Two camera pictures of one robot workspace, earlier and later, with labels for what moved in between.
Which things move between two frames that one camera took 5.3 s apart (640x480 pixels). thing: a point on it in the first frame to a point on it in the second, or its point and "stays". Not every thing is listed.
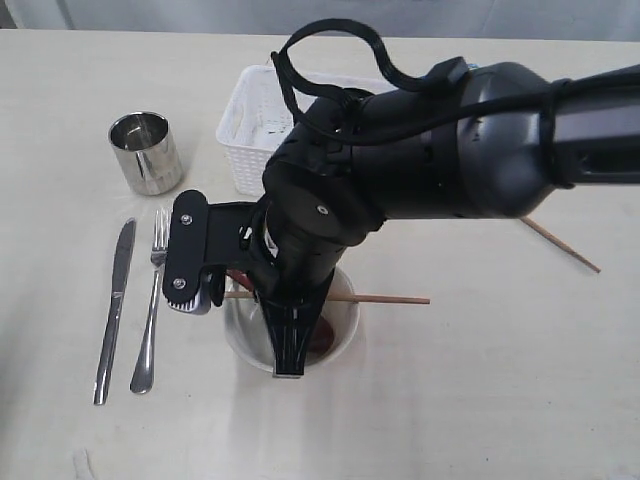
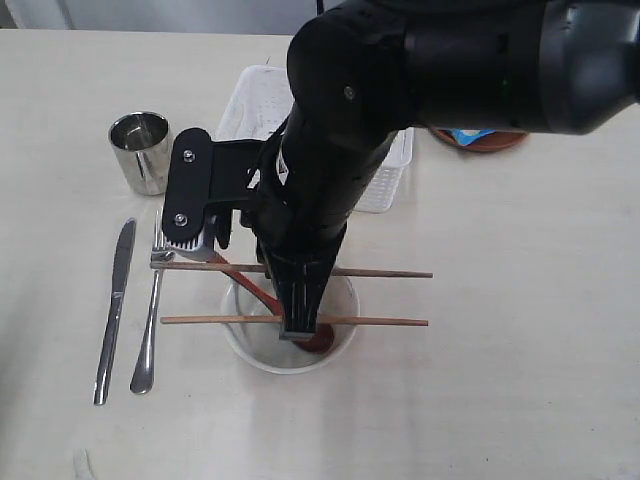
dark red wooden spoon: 321,339 stays
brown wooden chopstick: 558,241 to 258,268
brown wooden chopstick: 347,298 to 263,319
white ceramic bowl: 337,326 stays
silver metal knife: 108,352 stays
